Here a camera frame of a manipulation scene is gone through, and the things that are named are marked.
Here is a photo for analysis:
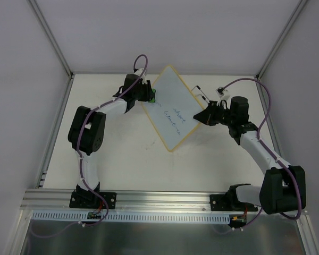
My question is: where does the green whiteboard eraser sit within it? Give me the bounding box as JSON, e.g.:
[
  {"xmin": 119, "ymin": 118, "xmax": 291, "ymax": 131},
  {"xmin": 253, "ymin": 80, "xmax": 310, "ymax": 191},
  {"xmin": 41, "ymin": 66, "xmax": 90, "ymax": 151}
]
[{"xmin": 147, "ymin": 89, "xmax": 156, "ymax": 103}]

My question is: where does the yellow framed whiteboard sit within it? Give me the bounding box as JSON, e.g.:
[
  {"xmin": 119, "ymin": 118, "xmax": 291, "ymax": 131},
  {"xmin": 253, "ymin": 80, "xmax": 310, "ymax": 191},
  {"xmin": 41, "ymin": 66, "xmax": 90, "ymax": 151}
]
[{"xmin": 142, "ymin": 65, "xmax": 204, "ymax": 152}]

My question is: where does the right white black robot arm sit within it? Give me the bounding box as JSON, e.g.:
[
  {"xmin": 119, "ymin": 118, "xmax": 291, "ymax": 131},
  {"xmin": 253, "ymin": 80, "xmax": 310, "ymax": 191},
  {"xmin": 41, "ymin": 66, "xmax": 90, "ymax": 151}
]
[{"xmin": 194, "ymin": 96, "xmax": 306, "ymax": 220}]

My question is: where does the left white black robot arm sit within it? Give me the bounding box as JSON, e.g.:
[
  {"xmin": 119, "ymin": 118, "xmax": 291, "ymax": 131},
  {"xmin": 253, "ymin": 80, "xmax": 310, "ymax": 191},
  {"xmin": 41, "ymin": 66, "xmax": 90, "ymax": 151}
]
[{"xmin": 68, "ymin": 73, "xmax": 156, "ymax": 209}]

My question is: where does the black whiteboard foot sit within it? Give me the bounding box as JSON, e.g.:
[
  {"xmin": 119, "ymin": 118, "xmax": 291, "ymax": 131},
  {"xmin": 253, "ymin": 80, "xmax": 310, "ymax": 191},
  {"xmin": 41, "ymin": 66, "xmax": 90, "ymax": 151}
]
[{"xmin": 191, "ymin": 86, "xmax": 209, "ymax": 103}]

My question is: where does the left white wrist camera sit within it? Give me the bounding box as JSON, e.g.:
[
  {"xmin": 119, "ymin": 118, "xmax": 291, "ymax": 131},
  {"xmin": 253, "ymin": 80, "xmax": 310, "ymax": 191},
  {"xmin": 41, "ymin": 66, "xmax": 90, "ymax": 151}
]
[{"xmin": 134, "ymin": 68, "xmax": 146, "ymax": 80}]

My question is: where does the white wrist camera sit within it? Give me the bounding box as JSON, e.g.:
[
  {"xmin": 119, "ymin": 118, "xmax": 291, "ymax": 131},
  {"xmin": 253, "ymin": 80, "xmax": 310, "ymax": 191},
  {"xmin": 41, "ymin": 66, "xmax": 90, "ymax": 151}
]
[
  {"xmin": 216, "ymin": 87, "xmax": 230, "ymax": 101},
  {"xmin": 134, "ymin": 68, "xmax": 146, "ymax": 80}
]

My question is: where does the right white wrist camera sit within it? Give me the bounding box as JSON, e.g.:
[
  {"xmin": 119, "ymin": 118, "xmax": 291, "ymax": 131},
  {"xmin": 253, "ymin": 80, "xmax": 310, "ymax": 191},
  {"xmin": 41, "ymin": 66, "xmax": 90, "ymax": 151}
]
[{"xmin": 216, "ymin": 87, "xmax": 230, "ymax": 101}]

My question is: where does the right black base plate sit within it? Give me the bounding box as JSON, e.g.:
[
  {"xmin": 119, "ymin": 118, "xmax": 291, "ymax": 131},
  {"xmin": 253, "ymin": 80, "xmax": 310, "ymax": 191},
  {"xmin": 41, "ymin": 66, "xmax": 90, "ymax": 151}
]
[{"xmin": 209, "ymin": 194, "xmax": 258, "ymax": 212}]

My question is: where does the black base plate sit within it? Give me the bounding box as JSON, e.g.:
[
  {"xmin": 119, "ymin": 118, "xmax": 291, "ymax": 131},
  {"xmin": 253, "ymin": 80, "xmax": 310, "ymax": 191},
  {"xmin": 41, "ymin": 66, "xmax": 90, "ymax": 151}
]
[
  {"xmin": 209, "ymin": 194, "xmax": 258, "ymax": 212},
  {"xmin": 69, "ymin": 190, "xmax": 117, "ymax": 209}
]

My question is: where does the left aluminium corner post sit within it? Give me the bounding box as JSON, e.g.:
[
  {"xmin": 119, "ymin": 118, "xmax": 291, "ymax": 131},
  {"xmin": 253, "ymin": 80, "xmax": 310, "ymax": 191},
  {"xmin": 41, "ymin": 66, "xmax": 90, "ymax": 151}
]
[{"xmin": 27, "ymin": 0, "xmax": 73, "ymax": 79}]

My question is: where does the aluminium corner post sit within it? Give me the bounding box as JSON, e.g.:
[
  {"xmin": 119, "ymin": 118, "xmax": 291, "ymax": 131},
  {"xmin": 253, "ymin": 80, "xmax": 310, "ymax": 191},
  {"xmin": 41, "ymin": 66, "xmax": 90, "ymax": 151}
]
[
  {"xmin": 27, "ymin": 0, "xmax": 73, "ymax": 79},
  {"xmin": 256, "ymin": 0, "xmax": 309, "ymax": 79}
]

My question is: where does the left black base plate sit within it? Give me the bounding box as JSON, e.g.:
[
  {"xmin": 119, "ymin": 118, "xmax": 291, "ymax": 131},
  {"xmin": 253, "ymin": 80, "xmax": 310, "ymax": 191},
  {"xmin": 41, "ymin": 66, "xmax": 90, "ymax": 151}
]
[{"xmin": 69, "ymin": 190, "xmax": 117, "ymax": 209}]

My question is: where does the right aluminium corner post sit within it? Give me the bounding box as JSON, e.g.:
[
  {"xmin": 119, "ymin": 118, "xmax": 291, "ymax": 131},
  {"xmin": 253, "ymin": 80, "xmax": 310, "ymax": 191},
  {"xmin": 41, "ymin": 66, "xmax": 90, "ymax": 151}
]
[{"xmin": 256, "ymin": 0, "xmax": 309, "ymax": 79}]

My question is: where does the aluminium mounting rail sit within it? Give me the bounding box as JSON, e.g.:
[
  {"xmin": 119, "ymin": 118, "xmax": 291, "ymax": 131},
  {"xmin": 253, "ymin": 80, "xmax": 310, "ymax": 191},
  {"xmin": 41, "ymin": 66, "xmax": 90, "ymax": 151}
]
[{"xmin": 20, "ymin": 189, "xmax": 246, "ymax": 214}]

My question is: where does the white slotted cable duct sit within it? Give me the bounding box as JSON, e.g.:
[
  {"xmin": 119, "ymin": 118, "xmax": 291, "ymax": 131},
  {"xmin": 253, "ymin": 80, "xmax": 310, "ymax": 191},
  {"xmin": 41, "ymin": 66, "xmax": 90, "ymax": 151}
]
[{"xmin": 31, "ymin": 210, "xmax": 230, "ymax": 225}]

